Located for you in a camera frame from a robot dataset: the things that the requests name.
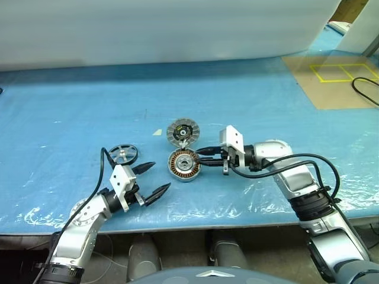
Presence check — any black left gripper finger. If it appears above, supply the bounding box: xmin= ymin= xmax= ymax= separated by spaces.
xmin=131 ymin=161 xmax=157 ymax=176
xmin=143 ymin=182 xmax=172 ymax=207

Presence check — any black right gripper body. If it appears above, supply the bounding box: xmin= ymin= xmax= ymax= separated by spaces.
xmin=220 ymin=146 xmax=240 ymax=176

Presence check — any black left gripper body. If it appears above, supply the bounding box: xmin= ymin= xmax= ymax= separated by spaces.
xmin=127 ymin=183 xmax=150 ymax=209

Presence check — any motor housing with copper windings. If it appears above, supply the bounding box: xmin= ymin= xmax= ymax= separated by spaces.
xmin=168 ymin=149 xmax=203 ymax=183

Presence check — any round silver motor lid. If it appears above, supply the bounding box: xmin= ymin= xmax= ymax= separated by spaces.
xmin=166 ymin=117 xmax=202 ymax=148

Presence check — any dark rounded grey shape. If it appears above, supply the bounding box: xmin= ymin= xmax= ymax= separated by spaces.
xmin=210 ymin=238 xmax=250 ymax=269
xmin=127 ymin=240 xmax=163 ymax=282

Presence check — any blue plastic table cover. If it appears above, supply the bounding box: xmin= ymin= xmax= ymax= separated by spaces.
xmin=0 ymin=21 xmax=379 ymax=236

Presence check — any grey robot torso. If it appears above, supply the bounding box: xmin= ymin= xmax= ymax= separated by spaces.
xmin=126 ymin=264 xmax=300 ymax=284

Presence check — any brown cardboard sheet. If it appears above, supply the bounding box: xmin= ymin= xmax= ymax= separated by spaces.
xmin=281 ymin=55 xmax=379 ymax=111

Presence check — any white backdrop panel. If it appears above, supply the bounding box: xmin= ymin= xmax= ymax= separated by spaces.
xmin=0 ymin=0 xmax=344 ymax=72

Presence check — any yellow tape grid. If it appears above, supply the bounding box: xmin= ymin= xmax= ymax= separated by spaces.
xmin=310 ymin=63 xmax=376 ymax=83

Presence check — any white flat box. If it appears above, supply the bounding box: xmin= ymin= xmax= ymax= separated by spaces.
xmin=327 ymin=20 xmax=352 ymax=35

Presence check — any white upright board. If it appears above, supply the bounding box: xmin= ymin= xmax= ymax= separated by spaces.
xmin=336 ymin=0 xmax=379 ymax=57

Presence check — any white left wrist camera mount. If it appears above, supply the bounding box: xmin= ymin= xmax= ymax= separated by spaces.
xmin=108 ymin=164 xmax=137 ymax=212

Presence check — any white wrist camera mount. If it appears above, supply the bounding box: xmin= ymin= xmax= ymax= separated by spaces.
xmin=219 ymin=125 xmax=247 ymax=170
xmin=108 ymin=164 xmax=137 ymax=212

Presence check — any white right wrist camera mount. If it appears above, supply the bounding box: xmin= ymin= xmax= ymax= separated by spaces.
xmin=219 ymin=125 xmax=247 ymax=170

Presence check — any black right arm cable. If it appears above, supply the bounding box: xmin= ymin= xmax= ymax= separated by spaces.
xmin=229 ymin=153 xmax=341 ymax=205

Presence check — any thin white wire loop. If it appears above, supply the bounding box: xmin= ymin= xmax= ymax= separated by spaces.
xmin=87 ymin=235 xmax=131 ymax=275

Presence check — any black cable loop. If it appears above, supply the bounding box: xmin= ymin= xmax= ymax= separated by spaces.
xmin=351 ymin=76 xmax=379 ymax=107

